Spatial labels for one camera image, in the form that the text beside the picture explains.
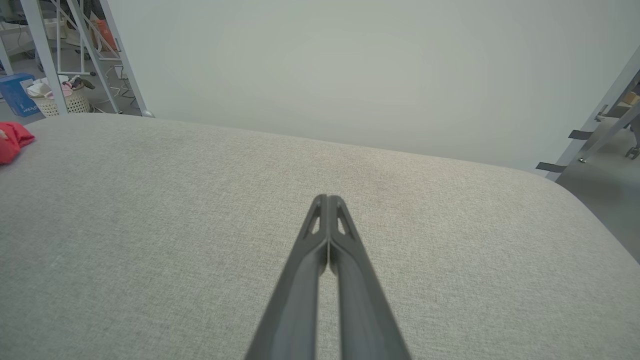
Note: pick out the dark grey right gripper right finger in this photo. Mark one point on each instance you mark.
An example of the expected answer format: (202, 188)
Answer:
(362, 310)

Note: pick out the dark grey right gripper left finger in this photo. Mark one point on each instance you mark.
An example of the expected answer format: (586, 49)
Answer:
(295, 300)

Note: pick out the red and white shirt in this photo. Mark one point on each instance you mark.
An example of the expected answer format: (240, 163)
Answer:
(12, 140)

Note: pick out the grey fabric sofa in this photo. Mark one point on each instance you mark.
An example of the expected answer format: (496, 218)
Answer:
(150, 225)

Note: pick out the black tape flap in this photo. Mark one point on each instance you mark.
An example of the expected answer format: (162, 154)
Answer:
(550, 167)
(580, 135)

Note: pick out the white plastic laundry basket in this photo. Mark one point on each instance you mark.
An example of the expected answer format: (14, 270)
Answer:
(75, 104)

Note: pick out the black caster wheel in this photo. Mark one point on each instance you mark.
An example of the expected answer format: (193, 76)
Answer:
(632, 152)

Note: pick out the orange bag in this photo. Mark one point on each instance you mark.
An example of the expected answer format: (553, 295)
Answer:
(106, 35)

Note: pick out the pile of clothes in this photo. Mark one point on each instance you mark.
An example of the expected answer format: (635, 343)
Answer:
(37, 89)

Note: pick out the brown cardboard box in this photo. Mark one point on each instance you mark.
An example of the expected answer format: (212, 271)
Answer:
(631, 98)

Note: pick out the blue cardboard box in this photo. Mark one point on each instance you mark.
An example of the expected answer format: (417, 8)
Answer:
(17, 97)

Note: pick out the grey frame post with foot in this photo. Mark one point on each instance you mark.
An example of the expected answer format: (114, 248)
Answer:
(125, 65)

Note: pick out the thin grey diagonal frame strut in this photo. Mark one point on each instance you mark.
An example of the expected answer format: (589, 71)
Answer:
(96, 65)

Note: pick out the grey metal frame leg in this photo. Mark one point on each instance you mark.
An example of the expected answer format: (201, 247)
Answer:
(607, 102)

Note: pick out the thick grey metal frame post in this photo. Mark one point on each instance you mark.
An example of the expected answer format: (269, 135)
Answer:
(45, 60)

